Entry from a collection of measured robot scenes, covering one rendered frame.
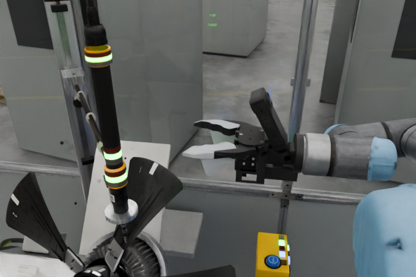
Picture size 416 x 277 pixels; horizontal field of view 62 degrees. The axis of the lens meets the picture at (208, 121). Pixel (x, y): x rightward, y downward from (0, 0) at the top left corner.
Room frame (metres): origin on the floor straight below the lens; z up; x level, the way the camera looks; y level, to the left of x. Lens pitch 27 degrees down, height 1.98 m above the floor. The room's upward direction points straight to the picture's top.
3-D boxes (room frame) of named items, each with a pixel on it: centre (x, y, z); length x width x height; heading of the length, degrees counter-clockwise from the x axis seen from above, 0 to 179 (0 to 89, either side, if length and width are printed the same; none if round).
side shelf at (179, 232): (1.14, 0.22, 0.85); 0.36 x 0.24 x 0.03; 81
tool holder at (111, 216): (0.59, 0.19, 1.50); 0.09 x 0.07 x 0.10; 26
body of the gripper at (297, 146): (0.54, -0.11, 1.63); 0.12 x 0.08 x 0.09; 81
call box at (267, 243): (0.82, -0.21, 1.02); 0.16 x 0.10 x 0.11; 171
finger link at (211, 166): (0.51, 0.00, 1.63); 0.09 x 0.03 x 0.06; 107
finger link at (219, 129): (0.60, -0.02, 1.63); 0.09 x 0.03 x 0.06; 56
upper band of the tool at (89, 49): (0.58, 0.19, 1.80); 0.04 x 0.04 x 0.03
